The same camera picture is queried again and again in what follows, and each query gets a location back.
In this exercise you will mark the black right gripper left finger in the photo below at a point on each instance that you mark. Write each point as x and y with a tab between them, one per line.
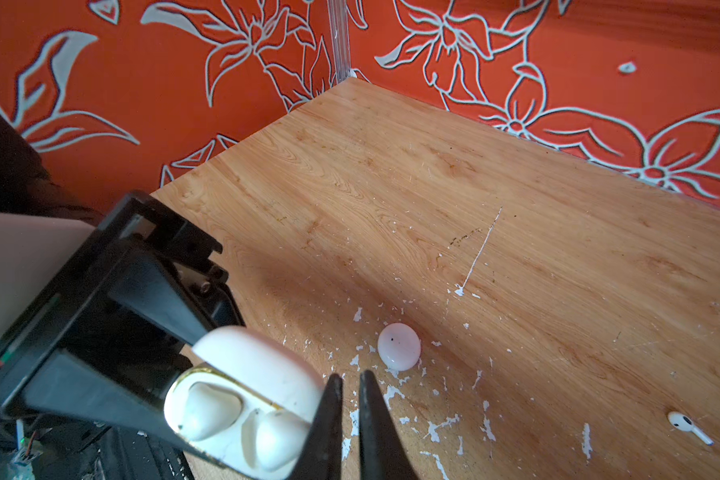
321	455

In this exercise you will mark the white earbud charging case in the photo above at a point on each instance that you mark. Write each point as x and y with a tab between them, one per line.
280	394

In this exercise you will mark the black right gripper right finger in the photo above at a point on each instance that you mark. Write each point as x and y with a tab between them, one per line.
382	455

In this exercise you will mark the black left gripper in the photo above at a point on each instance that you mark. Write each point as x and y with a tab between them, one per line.
102	340

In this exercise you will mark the white earbud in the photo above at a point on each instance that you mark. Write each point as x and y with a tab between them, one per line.
207	411
683	423

